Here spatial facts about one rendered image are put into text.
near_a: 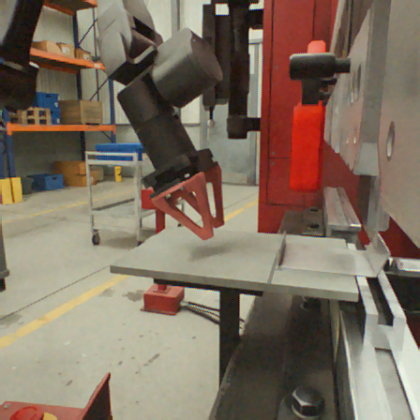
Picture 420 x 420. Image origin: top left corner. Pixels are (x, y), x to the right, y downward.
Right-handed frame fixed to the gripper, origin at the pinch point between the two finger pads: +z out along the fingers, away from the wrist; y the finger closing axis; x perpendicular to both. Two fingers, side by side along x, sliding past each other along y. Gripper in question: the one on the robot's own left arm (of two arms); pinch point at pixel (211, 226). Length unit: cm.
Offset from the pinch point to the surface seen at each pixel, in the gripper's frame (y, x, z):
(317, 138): -16.1, -16.3, -4.3
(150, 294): 155, 119, 41
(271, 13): 86, -19, -43
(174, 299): 155, 105, 50
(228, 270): -6.8, -1.9, 4.3
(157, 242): 0.5, 8.1, -1.2
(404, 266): -1.7, -18.1, 12.9
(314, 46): 10.3, -20.8, -14.3
